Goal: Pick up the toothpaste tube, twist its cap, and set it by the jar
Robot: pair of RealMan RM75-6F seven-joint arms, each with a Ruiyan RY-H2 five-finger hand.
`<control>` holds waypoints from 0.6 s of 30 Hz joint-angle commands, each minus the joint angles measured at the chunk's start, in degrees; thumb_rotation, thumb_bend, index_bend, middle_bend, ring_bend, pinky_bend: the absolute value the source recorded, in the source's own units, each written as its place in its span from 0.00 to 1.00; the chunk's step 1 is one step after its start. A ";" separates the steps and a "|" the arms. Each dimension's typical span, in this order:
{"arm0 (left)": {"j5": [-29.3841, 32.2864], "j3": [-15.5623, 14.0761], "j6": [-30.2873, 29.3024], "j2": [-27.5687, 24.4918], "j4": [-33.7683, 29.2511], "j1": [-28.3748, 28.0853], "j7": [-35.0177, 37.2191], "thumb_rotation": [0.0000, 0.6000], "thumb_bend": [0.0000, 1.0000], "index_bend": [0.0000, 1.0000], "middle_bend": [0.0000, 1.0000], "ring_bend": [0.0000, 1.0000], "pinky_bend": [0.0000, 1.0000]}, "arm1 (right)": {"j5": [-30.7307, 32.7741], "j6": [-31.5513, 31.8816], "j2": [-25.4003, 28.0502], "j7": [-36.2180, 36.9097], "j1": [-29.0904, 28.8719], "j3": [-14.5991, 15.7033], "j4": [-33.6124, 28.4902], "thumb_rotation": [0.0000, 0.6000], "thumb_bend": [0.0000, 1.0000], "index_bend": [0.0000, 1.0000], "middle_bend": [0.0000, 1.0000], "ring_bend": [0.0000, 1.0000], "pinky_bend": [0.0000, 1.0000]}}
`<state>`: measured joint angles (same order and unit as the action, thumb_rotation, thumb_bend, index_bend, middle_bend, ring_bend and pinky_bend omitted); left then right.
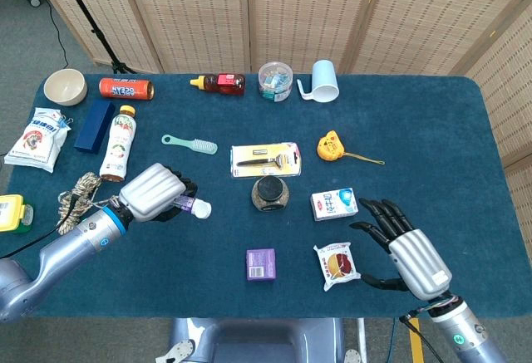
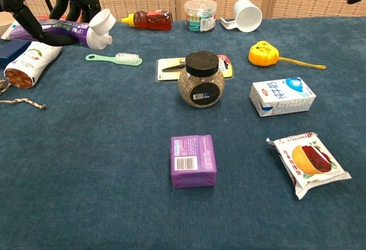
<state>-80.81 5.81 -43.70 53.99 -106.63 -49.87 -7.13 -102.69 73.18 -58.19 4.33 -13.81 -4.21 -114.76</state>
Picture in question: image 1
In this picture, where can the purple white toothpaste tube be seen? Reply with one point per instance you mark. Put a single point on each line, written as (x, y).
(201, 208)

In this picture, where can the yellow tape measure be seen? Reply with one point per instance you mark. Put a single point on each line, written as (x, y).
(329, 146)

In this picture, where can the bear-shaped honey bottle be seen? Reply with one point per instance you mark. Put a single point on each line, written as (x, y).
(224, 84)

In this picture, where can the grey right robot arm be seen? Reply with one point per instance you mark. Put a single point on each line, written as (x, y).
(465, 334)

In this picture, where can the white table leg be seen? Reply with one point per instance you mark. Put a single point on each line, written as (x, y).
(362, 338)

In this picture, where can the yellow green container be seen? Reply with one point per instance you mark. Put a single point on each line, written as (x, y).
(10, 213)

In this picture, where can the black tripod stand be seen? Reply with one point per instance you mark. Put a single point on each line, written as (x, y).
(89, 22)

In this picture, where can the carded black tool pack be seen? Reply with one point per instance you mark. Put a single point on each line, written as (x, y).
(266, 159)

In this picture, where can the white mug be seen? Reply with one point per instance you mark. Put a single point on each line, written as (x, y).
(324, 82)

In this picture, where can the blue binder clip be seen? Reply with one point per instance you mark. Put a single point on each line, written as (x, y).
(65, 121)

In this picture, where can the clear jar of binder clips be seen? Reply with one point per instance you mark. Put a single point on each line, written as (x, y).
(275, 82)

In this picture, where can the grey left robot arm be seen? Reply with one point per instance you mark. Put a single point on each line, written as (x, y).
(70, 246)

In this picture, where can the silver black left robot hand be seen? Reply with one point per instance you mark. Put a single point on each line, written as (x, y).
(151, 190)

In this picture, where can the orange Arctic Ocean can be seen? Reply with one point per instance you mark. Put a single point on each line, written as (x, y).
(124, 89)

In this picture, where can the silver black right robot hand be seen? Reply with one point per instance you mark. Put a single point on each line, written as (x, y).
(422, 263)

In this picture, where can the white blue milk carton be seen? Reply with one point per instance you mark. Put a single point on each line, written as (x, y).
(334, 204)

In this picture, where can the white powder bag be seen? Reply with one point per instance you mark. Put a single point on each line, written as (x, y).
(37, 140)

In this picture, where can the purple soap box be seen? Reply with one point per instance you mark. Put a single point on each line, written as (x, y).
(261, 265)

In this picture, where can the round glass jar black lid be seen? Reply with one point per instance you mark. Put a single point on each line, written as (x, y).
(270, 192)

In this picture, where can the white drink bottle yellow cap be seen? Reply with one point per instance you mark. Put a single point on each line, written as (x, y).
(118, 147)

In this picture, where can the beige bowl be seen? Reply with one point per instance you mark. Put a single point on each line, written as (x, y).
(64, 86)

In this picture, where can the bamboo folding screen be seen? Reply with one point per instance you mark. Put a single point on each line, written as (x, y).
(199, 14)

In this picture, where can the mint green brush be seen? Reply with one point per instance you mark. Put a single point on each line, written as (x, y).
(203, 146)

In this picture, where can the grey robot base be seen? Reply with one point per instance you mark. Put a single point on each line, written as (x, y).
(257, 340)

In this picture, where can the blue table cloth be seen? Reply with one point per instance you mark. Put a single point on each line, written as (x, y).
(415, 151)

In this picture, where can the navy blue long box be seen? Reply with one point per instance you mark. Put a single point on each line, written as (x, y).
(95, 126)

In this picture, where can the white pastry snack packet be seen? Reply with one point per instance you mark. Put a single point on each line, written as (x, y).
(337, 266)

